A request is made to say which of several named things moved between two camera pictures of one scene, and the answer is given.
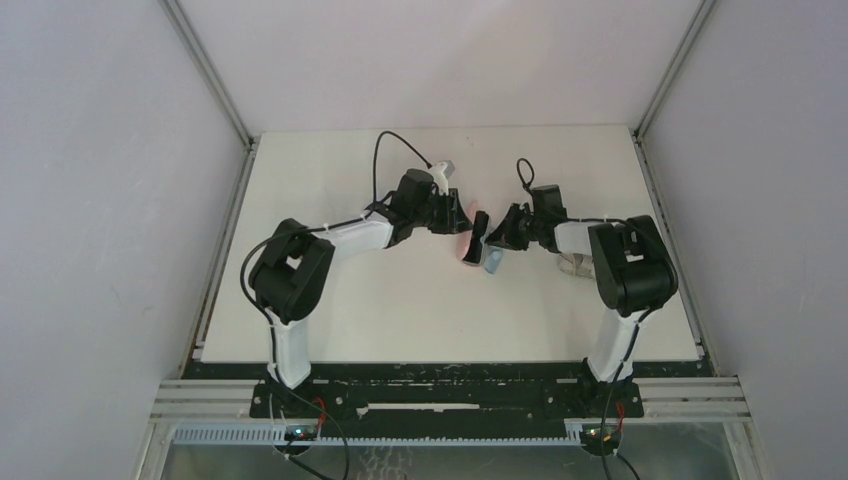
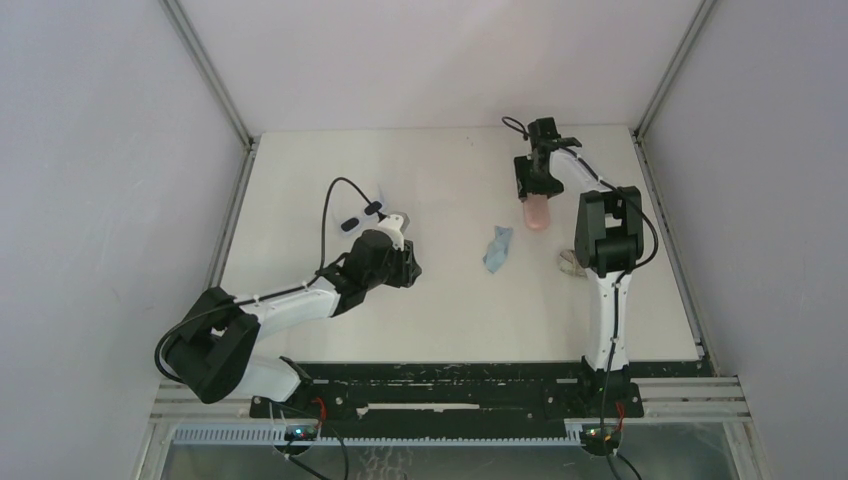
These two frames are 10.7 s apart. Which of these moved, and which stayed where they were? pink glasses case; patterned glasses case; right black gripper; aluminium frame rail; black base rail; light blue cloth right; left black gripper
Moved: pink glasses case; left black gripper; right black gripper
Stayed: black base rail; patterned glasses case; light blue cloth right; aluminium frame rail
